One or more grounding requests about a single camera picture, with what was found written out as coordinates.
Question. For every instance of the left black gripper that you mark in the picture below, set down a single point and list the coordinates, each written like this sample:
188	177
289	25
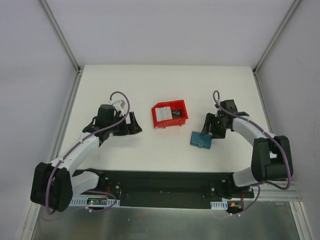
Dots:
127	124

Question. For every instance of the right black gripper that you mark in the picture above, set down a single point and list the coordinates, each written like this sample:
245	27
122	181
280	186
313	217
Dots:
215	125

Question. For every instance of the blue card holder wallet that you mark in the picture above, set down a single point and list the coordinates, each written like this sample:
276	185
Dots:
199	140

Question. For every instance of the red plastic bin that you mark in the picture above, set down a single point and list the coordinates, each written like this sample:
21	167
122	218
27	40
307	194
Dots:
175	104

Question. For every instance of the black credit card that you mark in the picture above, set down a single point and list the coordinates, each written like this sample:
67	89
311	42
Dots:
176	113

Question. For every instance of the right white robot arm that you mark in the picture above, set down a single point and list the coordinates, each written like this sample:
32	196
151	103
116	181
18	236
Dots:
271	160

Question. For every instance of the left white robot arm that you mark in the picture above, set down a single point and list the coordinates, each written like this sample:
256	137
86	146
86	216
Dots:
55	183

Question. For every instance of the white cards stack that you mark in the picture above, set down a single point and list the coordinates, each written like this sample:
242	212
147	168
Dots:
163	113

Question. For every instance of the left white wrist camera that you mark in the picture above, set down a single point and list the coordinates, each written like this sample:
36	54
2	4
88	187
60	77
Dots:
118	105

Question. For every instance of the right white cable duct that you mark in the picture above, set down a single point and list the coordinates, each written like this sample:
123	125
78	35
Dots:
219	205

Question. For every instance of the white cable duct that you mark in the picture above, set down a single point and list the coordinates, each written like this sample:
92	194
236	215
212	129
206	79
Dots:
219	205
82	201

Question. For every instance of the aluminium rail profile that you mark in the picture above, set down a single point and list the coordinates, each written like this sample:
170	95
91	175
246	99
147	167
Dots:
269	192

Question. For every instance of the left white cable duct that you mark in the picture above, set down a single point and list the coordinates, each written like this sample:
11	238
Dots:
82	201

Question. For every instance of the left aluminium frame post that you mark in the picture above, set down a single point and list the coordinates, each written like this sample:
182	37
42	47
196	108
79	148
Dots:
59	34

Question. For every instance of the aluminium frame post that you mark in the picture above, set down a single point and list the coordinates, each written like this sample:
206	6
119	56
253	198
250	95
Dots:
59	34
277	34

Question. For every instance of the right aluminium frame post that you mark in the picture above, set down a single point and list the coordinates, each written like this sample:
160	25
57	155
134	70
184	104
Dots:
277	34

